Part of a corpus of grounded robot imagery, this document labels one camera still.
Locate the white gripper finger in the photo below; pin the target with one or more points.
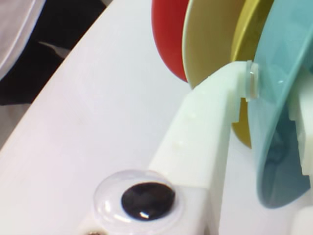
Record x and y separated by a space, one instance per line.
195 137
306 110

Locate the teal plate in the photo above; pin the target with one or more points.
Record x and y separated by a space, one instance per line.
269 73

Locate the plastic googly eye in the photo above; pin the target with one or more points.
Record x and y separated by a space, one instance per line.
146 200

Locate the yellow plate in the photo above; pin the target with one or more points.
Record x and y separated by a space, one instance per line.
252 29

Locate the cream white plate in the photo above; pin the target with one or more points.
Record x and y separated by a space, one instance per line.
207 36

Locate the red-orange plate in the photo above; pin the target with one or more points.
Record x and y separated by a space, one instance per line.
166 29

